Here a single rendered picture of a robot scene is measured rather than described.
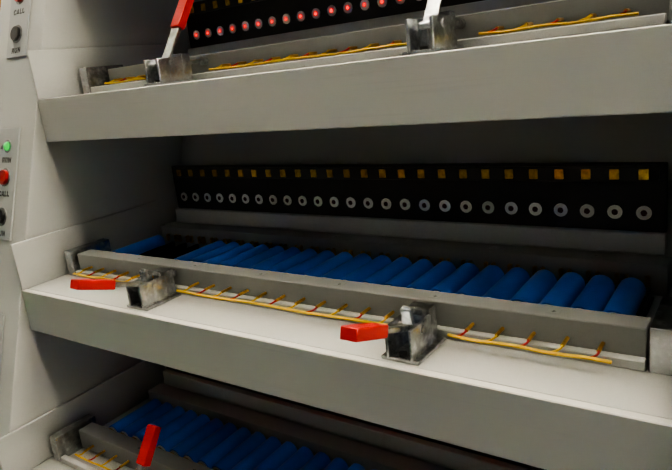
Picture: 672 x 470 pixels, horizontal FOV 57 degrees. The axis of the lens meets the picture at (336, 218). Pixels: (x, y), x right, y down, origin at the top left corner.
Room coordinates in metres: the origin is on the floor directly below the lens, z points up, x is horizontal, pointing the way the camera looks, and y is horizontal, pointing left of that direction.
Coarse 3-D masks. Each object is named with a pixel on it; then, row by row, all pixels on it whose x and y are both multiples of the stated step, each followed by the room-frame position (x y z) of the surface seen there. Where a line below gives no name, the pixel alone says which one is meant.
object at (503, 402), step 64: (64, 256) 0.69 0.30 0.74; (64, 320) 0.62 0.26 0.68; (128, 320) 0.55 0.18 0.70; (192, 320) 0.51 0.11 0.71; (256, 320) 0.50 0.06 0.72; (320, 320) 0.48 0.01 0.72; (256, 384) 0.48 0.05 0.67; (320, 384) 0.44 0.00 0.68; (384, 384) 0.40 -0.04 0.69; (448, 384) 0.38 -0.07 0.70; (512, 384) 0.36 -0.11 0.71; (576, 384) 0.35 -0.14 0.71; (640, 384) 0.35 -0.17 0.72; (512, 448) 0.36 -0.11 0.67; (576, 448) 0.34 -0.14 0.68; (640, 448) 0.32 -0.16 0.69
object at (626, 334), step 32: (96, 256) 0.66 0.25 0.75; (128, 256) 0.64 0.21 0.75; (224, 288) 0.55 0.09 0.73; (256, 288) 0.53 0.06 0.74; (288, 288) 0.51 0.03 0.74; (320, 288) 0.49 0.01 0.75; (352, 288) 0.47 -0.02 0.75; (384, 288) 0.47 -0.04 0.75; (352, 320) 0.46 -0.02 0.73; (384, 320) 0.44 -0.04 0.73; (448, 320) 0.43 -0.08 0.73; (480, 320) 0.42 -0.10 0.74; (512, 320) 0.40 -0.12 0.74; (544, 320) 0.39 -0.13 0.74; (576, 320) 0.38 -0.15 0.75; (608, 320) 0.37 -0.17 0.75; (640, 320) 0.37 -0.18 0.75; (544, 352) 0.38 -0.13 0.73; (640, 352) 0.36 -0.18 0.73
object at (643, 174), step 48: (192, 192) 0.75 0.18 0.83; (240, 192) 0.71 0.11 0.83; (288, 192) 0.67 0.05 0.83; (336, 192) 0.63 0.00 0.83; (384, 192) 0.60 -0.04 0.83; (432, 192) 0.57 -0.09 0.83; (480, 192) 0.54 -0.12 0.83; (528, 192) 0.52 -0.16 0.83; (576, 192) 0.49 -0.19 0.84; (624, 192) 0.47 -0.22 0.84
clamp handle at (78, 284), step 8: (144, 272) 0.55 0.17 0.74; (72, 280) 0.50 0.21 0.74; (80, 280) 0.50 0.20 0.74; (88, 280) 0.51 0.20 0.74; (96, 280) 0.51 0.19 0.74; (104, 280) 0.52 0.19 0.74; (112, 280) 0.53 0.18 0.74; (144, 280) 0.56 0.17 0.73; (72, 288) 0.50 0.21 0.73; (80, 288) 0.50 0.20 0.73; (88, 288) 0.51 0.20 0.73; (96, 288) 0.51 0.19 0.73; (104, 288) 0.52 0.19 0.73; (112, 288) 0.53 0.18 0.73
